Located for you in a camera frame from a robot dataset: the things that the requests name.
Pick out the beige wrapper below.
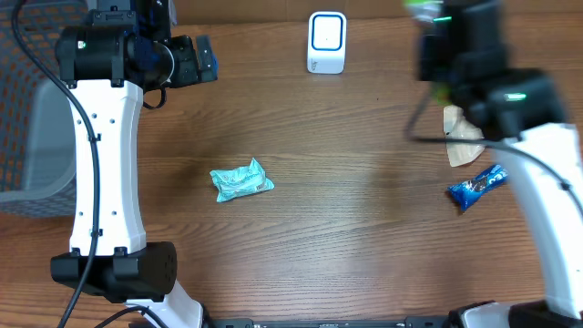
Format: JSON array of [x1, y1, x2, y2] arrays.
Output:
[[443, 105, 484, 168]]

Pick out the teal white snack packet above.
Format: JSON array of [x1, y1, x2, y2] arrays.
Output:
[[210, 159, 274, 203]]

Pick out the blue snack packet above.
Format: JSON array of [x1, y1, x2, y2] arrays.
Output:
[[447, 164, 507, 211]]

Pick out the green snack packet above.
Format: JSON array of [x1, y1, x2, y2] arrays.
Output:
[[404, 0, 451, 106]]

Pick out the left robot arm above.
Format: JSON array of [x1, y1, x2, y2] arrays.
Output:
[[50, 1, 217, 327]]

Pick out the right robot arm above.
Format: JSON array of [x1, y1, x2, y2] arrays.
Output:
[[407, 0, 582, 327]]

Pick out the white barcode scanner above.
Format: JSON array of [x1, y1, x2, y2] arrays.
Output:
[[307, 11, 347, 75]]

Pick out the grey plastic mesh basket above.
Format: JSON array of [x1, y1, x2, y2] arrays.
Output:
[[1, 0, 87, 218]]

